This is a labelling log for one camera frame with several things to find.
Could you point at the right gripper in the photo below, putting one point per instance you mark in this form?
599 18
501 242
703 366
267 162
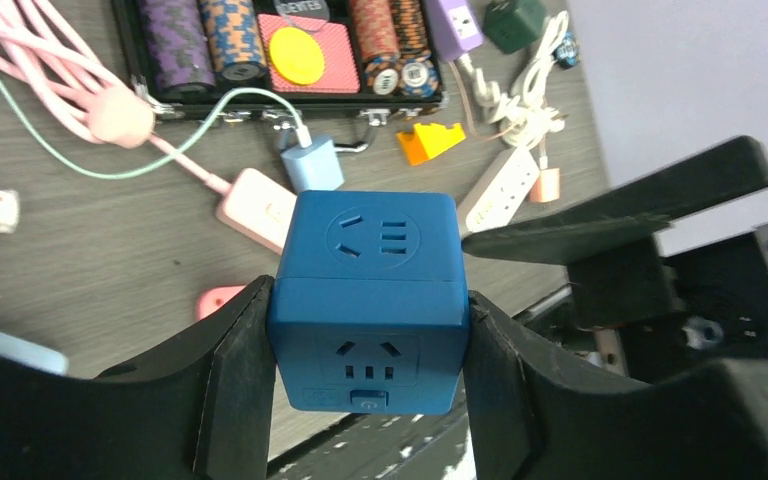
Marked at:
616 270

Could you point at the purple power strip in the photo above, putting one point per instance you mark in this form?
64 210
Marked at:
453 27

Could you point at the white power strip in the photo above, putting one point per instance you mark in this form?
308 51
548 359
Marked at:
496 197

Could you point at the orange yellow toy block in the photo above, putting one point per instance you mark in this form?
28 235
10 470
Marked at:
425 142

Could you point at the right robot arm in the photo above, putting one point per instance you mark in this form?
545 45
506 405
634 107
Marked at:
723 302

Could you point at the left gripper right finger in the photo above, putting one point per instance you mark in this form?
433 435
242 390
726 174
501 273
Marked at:
536 411

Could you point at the salmon pink plug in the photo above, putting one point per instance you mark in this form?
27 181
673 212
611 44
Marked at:
547 187

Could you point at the dark green cube adapter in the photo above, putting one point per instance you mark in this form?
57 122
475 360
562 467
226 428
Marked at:
512 25

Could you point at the blue owl toy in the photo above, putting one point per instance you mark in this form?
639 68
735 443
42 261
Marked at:
567 54

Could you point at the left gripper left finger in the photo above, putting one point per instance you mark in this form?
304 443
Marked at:
196 406

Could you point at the black poker chip case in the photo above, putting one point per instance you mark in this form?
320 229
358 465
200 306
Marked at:
327 58

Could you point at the light blue usb charger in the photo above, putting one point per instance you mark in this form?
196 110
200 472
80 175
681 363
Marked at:
315 167

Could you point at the blue cube socket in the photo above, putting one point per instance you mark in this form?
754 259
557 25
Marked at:
369 312

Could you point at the yellow round chip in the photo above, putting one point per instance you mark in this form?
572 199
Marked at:
296 56

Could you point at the pink power strip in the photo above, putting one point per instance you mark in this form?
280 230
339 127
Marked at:
259 208

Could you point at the light blue power strip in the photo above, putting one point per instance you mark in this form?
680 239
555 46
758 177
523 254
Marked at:
33 355

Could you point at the pink square adapter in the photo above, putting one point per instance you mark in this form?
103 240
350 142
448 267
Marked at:
213 299

